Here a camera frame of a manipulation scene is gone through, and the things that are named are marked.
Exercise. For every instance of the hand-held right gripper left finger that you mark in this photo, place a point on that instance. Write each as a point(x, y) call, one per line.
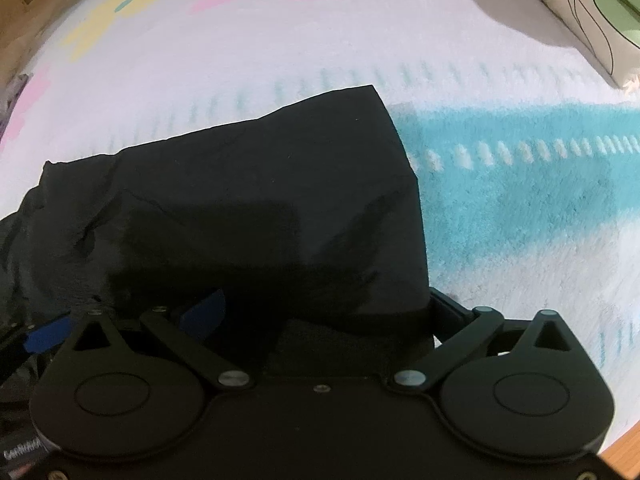
point(202, 316)

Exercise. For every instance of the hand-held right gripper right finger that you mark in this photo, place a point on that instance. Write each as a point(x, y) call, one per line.
point(452, 317)

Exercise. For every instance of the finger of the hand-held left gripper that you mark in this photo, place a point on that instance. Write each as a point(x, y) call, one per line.
point(47, 336)

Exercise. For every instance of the black pants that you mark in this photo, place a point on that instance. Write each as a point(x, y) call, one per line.
point(250, 185)

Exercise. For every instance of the floral bed blanket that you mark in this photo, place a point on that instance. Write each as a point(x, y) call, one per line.
point(500, 185)

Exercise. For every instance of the beige slatted headboard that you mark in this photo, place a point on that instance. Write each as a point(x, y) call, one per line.
point(30, 0)

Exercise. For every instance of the white green patterned folded quilt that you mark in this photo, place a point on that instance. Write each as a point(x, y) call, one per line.
point(620, 10)

